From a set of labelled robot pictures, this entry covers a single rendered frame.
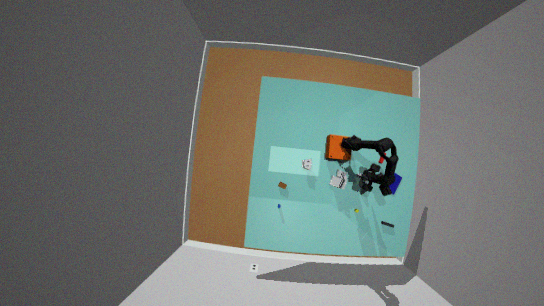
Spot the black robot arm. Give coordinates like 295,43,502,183
341,135,398,196

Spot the dark blue flat bar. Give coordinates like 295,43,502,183
389,173,402,194

